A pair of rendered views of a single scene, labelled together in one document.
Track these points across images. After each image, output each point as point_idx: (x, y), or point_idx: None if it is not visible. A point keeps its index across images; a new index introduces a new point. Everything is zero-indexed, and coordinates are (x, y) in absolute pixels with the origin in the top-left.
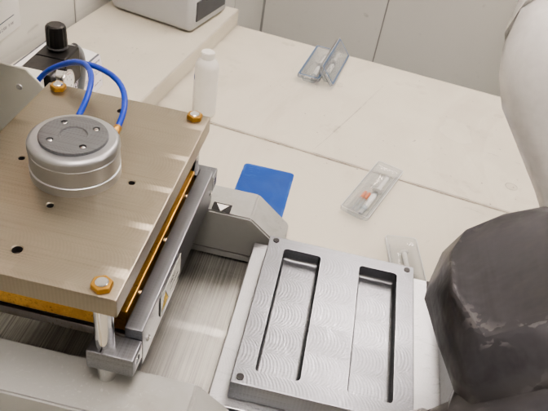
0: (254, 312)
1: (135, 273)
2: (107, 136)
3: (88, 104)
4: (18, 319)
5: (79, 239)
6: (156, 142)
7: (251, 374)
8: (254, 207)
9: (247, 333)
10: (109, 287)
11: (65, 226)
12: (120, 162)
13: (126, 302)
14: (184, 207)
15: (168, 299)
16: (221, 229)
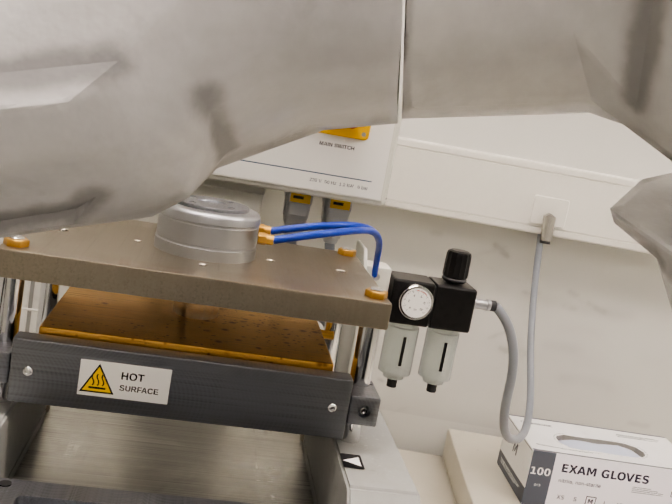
0: (139, 495)
1: (56, 272)
2: (220, 208)
3: (332, 261)
4: (128, 429)
5: (88, 244)
6: (295, 278)
7: (10, 492)
8: (381, 489)
9: (92, 489)
10: (9, 239)
11: (106, 242)
12: (219, 247)
13: (54, 326)
14: (254, 361)
15: (116, 405)
16: (334, 496)
